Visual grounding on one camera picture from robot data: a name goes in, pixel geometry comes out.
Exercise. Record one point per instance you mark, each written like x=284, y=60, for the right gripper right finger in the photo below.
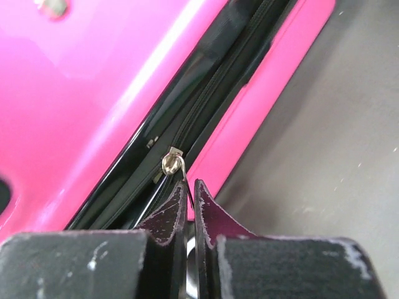
x=233, y=262

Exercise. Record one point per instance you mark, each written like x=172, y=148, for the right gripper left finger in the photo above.
x=148, y=262

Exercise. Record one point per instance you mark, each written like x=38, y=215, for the pink hard-shell suitcase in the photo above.
x=103, y=101

